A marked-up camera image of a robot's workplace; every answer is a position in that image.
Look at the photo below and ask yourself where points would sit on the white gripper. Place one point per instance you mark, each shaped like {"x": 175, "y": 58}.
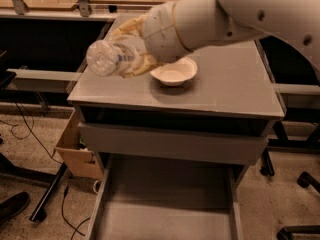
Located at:
{"x": 161, "y": 34}

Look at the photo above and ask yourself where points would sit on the clear plastic water bottle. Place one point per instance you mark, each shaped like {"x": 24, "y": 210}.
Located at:
{"x": 106, "y": 58}

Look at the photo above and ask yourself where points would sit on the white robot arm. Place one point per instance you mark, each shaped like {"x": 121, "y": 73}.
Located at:
{"x": 202, "y": 23}

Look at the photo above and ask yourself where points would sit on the grey drawer cabinet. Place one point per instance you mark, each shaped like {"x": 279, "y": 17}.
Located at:
{"x": 230, "y": 94}

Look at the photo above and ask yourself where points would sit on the grey open middle drawer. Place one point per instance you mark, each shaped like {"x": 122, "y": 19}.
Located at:
{"x": 143, "y": 198}

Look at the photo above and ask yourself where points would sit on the white paper bowl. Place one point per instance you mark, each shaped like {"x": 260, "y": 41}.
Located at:
{"x": 175, "y": 74}

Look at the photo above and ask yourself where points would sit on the cardboard box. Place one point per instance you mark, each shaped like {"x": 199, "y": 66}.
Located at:
{"x": 79, "y": 160}

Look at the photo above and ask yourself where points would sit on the black desk leg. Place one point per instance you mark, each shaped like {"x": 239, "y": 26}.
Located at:
{"x": 39, "y": 214}

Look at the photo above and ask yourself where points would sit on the black shoe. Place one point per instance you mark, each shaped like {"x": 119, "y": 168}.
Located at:
{"x": 13, "y": 206}

